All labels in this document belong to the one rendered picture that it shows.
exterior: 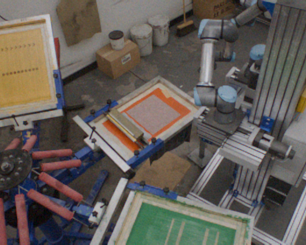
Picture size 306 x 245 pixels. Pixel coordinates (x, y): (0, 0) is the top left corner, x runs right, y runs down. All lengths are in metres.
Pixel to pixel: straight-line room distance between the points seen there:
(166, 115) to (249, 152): 0.79
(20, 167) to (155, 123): 1.06
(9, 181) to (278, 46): 1.68
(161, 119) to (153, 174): 0.95
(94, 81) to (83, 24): 0.78
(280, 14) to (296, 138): 0.80
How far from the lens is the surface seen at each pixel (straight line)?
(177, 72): 4.49
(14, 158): 2.13
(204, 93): 2.00
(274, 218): 3.02
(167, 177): 3.34
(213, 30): 2.05
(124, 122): 2.44
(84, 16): 4.23
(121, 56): 4.38
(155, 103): 2.69
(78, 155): 2.34
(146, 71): 4.54
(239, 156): 2.10
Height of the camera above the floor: 2.84
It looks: 48 degrees down
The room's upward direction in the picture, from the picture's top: 6 degrees counter-clockwise
